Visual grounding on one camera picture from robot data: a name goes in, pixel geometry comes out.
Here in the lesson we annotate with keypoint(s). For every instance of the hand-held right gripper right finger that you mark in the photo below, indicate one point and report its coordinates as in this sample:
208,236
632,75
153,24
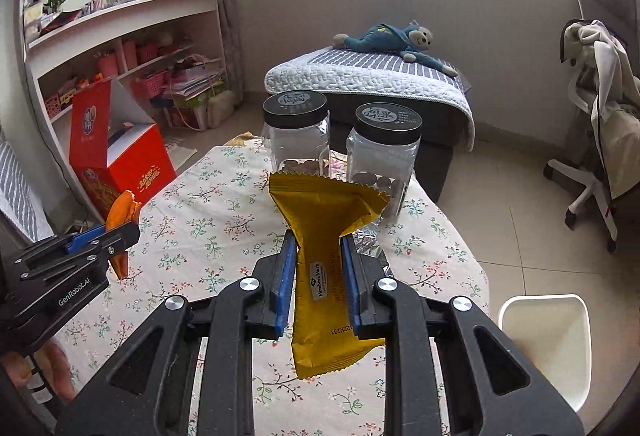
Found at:
350,286

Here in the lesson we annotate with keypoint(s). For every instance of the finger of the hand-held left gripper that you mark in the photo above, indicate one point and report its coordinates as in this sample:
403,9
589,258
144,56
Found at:
117,238

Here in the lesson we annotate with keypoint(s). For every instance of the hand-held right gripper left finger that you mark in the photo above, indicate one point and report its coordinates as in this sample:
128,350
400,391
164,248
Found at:
285,286

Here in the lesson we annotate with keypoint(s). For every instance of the orange snack wrapper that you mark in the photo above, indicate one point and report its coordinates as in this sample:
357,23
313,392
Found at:
122,211

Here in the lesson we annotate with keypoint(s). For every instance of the yellow snack wrapper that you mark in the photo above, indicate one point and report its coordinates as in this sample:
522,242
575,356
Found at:
320,216

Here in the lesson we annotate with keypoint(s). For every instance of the white trash bin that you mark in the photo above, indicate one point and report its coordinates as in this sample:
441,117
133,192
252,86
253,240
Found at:
550,341

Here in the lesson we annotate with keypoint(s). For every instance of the person's left hand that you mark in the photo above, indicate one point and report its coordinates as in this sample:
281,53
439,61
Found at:
57,366

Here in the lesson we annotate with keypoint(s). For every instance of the silver foil wrapper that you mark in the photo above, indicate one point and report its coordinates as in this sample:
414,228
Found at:
370,246

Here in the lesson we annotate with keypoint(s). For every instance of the red gift box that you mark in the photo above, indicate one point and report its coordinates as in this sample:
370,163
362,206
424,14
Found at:
145,161

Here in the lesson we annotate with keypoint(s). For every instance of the grey striped cushion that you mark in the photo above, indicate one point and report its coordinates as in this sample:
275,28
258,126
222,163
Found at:
20,196

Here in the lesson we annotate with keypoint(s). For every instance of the small clear container of nuts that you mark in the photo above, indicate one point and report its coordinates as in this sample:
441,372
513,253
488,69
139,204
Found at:
302,165

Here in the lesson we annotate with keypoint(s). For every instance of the pink plastic basket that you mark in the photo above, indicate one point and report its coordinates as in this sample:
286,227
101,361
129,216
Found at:
150,84

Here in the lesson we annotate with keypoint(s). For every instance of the white bag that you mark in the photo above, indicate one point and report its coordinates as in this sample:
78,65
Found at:
220,109

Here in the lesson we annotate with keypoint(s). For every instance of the clear jar black lid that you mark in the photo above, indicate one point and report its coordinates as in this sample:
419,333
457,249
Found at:
387,121
295,106

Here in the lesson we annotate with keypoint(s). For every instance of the stack of papers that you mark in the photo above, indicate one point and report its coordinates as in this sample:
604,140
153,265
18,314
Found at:
195,81

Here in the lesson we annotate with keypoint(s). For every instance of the grey quilted blanket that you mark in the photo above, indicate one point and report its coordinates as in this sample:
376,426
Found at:
360,76

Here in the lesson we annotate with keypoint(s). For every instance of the white bookshelf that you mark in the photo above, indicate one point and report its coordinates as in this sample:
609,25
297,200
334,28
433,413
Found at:
175,1

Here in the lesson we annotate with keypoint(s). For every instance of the small green plant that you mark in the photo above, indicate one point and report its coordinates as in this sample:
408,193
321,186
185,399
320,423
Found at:
54,2

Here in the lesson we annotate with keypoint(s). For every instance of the beige curtain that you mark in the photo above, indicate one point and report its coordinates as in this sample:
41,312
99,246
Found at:
220,16

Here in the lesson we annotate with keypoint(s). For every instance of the blue plush monkey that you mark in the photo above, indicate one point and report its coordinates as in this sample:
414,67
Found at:
385,36

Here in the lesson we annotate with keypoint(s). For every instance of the white office chair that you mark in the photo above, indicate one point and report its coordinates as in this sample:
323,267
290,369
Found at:
585,186

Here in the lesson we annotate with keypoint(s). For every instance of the cream jacket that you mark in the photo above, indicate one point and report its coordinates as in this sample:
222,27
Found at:
615,66

